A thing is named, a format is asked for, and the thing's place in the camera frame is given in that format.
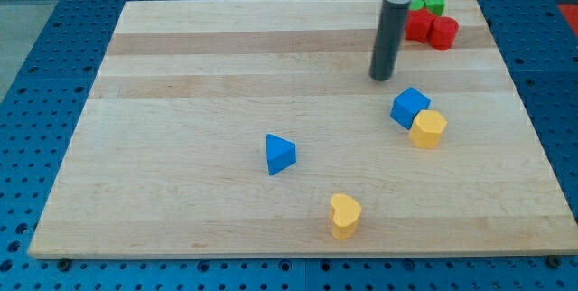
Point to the blue cube block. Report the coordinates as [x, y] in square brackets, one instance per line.
[407, 105]

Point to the yellow heart block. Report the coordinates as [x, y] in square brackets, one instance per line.
[345, 216]

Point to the red cylinder block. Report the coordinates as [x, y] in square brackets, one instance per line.
[443, 32]

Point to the red star block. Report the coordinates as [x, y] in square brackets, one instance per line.
[419, 24]

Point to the green block behind rod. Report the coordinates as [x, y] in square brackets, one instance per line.
[416, 5]

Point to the light wooden board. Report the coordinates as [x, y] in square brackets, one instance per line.
[168, 159]

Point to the blue triangle block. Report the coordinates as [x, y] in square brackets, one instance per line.
[280, 154]

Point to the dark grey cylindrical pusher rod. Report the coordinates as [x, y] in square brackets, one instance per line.
[391, 25]

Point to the green star block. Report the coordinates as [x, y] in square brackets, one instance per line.
[435, 6]

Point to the yellow hexagon block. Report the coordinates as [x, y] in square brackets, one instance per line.
[427, 129]

